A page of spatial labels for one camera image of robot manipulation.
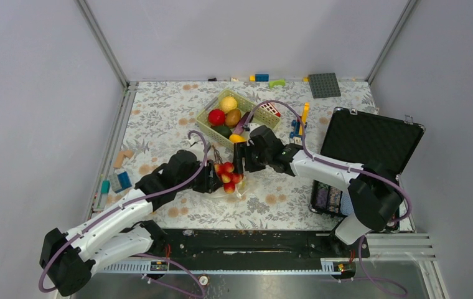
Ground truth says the blue yellow brick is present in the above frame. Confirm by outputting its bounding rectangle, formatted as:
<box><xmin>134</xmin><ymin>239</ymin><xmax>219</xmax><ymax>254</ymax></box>
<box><xmin>249</xmin><ymin>74</ymin><xmax>269</xmax><ymax>82</ymax></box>

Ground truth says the clear dotted zip top bag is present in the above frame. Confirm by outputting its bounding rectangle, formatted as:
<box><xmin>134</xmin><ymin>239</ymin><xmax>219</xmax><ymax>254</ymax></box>
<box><xmin>207</xmin><ymin>158</ymin><xmax>257</xmax><ymax>202</ymax></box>

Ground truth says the green arch block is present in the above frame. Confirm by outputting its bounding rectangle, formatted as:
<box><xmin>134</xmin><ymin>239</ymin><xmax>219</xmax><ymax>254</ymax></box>
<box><xmin>268</xmin><ymin>79</ymin><xmax>286</xmax><ymax>88</ymax></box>

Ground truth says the teal small brick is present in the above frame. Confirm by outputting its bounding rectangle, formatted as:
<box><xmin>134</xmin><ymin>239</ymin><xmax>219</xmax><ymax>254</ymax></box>
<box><xmin>100</xmin><ymin>180</ymin><xmax>110</xmax><ymax>194</ymax></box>

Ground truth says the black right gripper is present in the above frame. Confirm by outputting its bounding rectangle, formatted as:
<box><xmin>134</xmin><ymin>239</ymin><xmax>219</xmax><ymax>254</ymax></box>
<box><xmin>230</xmin><ymin>141</ymin><xmax>271</xmax><ymax>174</ymax></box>

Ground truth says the poker chips row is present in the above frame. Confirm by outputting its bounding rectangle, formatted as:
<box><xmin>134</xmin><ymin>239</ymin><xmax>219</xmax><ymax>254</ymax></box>
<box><xmin>312</xmin><ymin>183</ymin><xmax>343</xmax><ymax>215</ymax></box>

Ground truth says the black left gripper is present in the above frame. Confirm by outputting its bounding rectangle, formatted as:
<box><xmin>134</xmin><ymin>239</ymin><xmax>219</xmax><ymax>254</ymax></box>
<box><xmin>177</xmin><ymin>158</ymin><xmax>223</xmax><ymax>193</ymax></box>

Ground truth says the grey building baseplate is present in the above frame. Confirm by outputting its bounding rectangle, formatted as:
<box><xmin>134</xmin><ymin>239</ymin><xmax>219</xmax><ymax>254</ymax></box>
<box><xmin>308</xmin><ymin>73</ymin><xmax>341</xmax><ymax>98</ymax></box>

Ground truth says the red white grid toy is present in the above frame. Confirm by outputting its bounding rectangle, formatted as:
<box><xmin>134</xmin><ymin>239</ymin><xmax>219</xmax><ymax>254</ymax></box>
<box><xmin>261</xmin><ymin>103</ymin><xmax>281</xmax><ymax>118</ymax></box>

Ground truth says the purple eggplant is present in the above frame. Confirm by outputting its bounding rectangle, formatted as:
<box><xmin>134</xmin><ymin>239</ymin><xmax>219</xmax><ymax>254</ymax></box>
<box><xmin>233</xmin><ymin>112</ymin><xmax>249</xmax><ymax>135</ymax></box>

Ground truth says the orange mango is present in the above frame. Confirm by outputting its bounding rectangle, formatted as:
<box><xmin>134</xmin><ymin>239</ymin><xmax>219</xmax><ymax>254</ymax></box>
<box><xmin>229</xmin><ymin>134</ymin><xmax>246</xmax><ymax>143</ymax></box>

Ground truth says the red apple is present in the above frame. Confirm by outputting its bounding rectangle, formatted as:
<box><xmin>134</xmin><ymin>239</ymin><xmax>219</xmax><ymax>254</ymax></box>
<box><xmin>207</xmin><ymin>109</ymin><xmax>226</xmax><ymax>126</ymax></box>

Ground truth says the dark green avocado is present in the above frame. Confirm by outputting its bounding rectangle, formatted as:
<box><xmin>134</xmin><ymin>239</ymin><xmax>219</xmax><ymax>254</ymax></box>
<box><xmin>212</xmin><ymin>125</ymin><xmax>232</xmax><ymax>139</ymax></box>

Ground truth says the black foam-lined case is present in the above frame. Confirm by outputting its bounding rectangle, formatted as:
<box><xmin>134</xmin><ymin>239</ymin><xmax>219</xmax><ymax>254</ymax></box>
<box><xmin>310</xmin><ymin>107</ymin><xmax>426</xmax><ymax>219</ymax></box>

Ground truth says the blue grey brick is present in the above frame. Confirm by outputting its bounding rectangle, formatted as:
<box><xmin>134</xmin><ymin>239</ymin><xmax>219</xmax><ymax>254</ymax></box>
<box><xmin>108</xmin><ymin>171</ymin><xmax>132</xmax><ymax>193</ymax></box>

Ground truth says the yellow blue block toy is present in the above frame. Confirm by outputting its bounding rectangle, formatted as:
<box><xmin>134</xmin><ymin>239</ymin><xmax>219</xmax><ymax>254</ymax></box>
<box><xmin>289</xmin><ymin>103</ymin><xmax>309</xmax><ymax>145</ymax></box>

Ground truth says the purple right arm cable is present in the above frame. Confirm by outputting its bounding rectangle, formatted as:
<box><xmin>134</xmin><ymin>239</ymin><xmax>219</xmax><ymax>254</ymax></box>
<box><xmin>240</xmin><ymin>100</ymin><xmax>413</xmax><ymax>297</ymax></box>

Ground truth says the yellow lemon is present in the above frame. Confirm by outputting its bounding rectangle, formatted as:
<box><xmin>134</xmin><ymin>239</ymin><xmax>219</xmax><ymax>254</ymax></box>
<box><xmin>219</xmin><ymin>96</ymin><xmax>238</xmax><ymax>114</ymax></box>

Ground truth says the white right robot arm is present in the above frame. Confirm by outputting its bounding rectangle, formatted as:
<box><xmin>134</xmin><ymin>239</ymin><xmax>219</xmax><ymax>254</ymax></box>
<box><xmin>233</xmin><ymin>125</ymin><xmax>405</xmax><ymax>257</ymax></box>

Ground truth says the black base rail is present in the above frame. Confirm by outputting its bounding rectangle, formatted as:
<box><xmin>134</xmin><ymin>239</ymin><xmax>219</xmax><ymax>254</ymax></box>
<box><xmin>122</xmin><ymin>221</ymin><xmax>370</xmax><ymax>272</ymax></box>

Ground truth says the pale green perforated basket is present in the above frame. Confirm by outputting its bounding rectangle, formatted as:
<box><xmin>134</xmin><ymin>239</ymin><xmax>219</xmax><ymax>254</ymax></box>
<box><xmin>195</xmin><ymin>89</ymin><xmax>281</xmax><ymax>150</ymax></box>

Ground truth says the brown kiwi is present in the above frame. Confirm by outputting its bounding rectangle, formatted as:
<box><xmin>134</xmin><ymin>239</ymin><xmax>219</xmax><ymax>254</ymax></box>
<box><xmin>225</xmin><ymin>109</ymin><xmax>241</xmax><ymax>128</ymax></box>

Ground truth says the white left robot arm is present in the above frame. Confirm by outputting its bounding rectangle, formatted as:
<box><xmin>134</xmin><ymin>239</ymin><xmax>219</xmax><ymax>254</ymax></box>
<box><xmin>38</xmin><ymin>144</ymin><xmax>216</xmax><ymax>296</ymax></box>

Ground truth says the tan wooden block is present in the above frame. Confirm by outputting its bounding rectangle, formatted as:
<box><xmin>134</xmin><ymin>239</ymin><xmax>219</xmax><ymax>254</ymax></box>
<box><xmin>113</xmin><ymin>149</ymin><xmax>134</xmax><ymax>169</ymax></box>

